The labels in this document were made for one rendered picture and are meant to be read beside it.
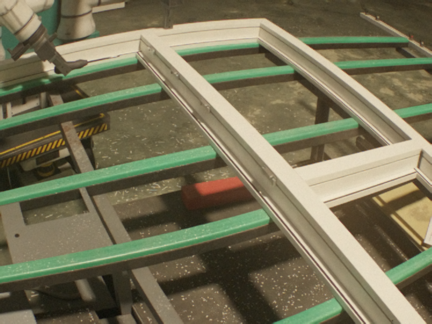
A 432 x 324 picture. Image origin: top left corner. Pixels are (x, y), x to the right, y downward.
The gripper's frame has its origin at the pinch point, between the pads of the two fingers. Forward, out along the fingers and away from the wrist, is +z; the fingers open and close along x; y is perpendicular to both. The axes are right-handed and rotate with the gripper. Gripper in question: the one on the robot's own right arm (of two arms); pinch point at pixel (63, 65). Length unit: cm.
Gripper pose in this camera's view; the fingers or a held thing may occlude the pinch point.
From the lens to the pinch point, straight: 160.5
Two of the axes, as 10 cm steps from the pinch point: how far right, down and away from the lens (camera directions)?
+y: 7.6, -6.5, -0.4
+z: 5.1, 5.6, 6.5
